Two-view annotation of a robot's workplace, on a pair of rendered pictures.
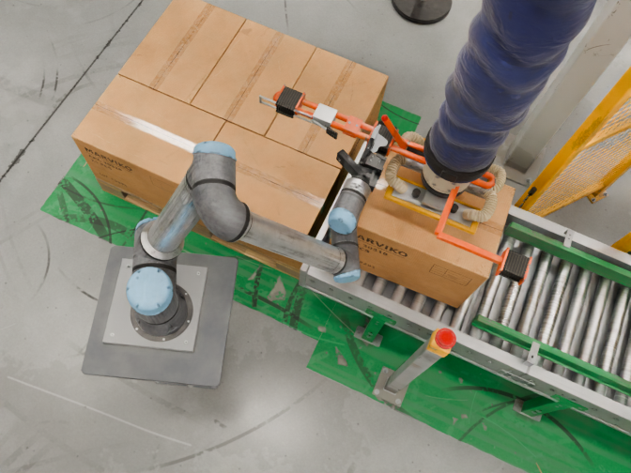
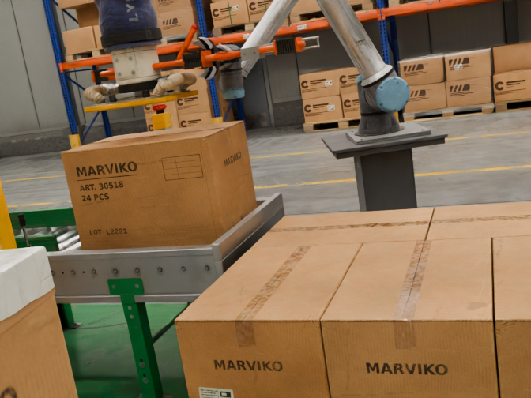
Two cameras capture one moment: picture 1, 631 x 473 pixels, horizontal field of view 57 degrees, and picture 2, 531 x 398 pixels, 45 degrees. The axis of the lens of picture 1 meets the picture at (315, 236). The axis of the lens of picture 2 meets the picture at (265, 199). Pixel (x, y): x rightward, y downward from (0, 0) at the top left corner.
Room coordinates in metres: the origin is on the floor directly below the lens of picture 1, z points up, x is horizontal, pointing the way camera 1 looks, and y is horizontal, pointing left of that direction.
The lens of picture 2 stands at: (3.50, 0.12, 1.18)
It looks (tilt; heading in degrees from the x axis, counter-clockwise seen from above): 12 degrees down; 183
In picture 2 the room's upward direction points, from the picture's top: 9 degrees counter-clockwise
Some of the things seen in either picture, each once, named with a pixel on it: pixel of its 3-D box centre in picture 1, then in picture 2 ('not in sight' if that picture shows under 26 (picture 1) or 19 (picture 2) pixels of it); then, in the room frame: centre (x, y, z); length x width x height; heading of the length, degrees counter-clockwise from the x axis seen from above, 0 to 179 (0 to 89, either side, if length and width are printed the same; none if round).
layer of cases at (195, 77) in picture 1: (238, 128); (428, 311); (1.64, 0.47, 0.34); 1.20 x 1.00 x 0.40; 73
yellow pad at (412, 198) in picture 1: (434, 202); (153, 94); (0.97, -0.39, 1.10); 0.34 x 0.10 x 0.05; 74
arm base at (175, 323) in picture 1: (160, 307); (378, 120); (0.53, 0.53, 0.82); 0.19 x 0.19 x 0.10
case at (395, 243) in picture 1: (415, 223); (164, 185); (1.04, -0.40, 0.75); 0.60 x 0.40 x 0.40; 75
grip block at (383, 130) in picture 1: (381, 138); (197, 60); (1.13, -0.18, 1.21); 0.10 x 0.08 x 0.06; 164
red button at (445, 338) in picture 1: (444, 339); (160, 109); (0.51, -0.47, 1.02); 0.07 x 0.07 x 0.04
